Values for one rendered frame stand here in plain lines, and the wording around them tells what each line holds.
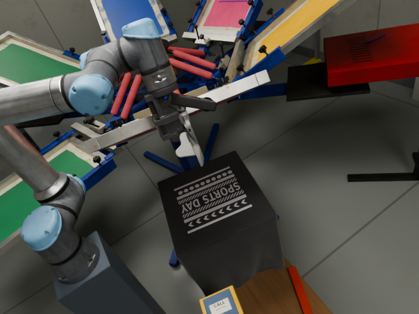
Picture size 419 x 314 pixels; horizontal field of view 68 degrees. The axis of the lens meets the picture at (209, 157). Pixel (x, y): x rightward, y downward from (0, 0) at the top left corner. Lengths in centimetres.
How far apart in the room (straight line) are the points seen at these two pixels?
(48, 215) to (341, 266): 180
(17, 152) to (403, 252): 218
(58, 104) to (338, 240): 205
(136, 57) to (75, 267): 67
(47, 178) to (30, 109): 38
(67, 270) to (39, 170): 32
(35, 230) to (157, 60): 59
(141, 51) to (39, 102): 23
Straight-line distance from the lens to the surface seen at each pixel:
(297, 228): 244
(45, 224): 101
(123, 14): 321
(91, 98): 63
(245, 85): 97
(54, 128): 432
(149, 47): 73
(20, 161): 102
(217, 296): 117
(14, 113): 74
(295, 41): 170
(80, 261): 109
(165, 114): 77
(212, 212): 139
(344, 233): 242
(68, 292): 113
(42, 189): 107
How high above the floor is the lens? 201
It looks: 40 degrees down
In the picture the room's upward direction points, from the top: 19 degrees counter-clockwise
